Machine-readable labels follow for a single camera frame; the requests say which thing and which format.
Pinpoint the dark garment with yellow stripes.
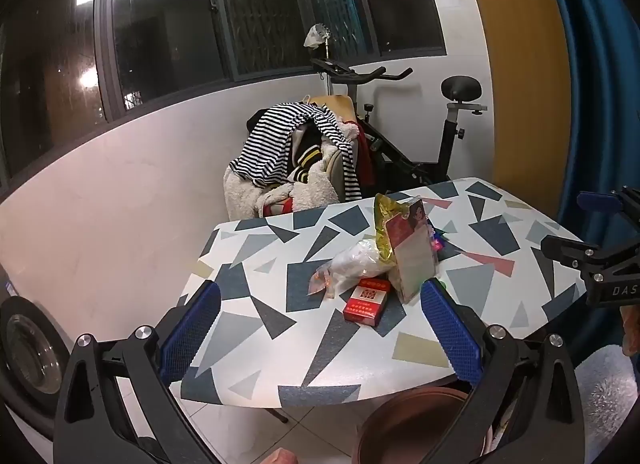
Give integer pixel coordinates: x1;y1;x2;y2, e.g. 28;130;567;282
287;126;326;185

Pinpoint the black white striped shirt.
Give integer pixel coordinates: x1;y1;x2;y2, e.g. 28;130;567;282
229;102;363;202

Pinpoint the cream fluffy garment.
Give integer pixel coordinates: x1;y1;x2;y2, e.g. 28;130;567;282
222;144;351;222

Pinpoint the pink picture card packet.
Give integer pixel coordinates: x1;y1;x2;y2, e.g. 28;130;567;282
385;198;439;305

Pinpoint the blue curtain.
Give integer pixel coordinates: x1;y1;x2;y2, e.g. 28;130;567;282
535;0;640;255

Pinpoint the yellow wooden door panel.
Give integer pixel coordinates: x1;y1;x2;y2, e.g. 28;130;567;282
457;0;573;217

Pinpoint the person's right hand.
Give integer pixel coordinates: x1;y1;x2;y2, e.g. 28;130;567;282
620;303;640;358

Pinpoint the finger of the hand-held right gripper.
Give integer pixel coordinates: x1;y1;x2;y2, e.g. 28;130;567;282
576;186;640;225
541;234;617;269

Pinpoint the black exercise bike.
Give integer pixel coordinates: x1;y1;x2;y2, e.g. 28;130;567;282
310;58;488;195

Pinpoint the geometric patterned folding table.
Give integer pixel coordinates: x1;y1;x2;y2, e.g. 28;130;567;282
167;178;588;425

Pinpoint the person's right forearm fluffy sleeve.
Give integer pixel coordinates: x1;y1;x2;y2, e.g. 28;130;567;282
572;344;640;464

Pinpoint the dark framed window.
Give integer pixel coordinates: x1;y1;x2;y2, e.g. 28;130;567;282
0;0;448;189

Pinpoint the round brown bin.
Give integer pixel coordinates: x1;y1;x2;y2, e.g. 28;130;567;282
352;386;483;464

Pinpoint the wooden chair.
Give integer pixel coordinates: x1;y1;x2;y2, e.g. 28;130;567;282
307;95;359;123

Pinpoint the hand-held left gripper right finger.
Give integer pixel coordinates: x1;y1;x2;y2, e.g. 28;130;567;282
420;278;586;464

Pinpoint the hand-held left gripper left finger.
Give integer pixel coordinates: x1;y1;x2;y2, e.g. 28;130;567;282
52;281;223;464

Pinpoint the white bag hanging on bike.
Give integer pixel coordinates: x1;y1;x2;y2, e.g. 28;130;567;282
303;24;332;49

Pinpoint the red cigarette pack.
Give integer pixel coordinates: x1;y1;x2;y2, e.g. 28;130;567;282
342;278;392;327

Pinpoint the washing machine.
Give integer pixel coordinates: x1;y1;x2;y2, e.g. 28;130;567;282
0;264;76;440

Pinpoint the clear plastic bag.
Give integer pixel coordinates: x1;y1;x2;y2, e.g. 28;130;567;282
309;239;396;299

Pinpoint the red garment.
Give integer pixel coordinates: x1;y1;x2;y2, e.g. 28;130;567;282
356;136;381;189

